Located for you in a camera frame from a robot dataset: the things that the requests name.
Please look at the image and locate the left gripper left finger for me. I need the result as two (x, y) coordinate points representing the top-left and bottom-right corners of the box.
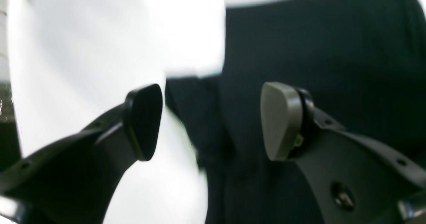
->
(1, 84), (163, 224)

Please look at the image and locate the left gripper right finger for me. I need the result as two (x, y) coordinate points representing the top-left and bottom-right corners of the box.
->
(260, 82), (426, 224)

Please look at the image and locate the black T-shirt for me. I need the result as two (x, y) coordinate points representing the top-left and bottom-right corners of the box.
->
(165, 0), (426, 224)

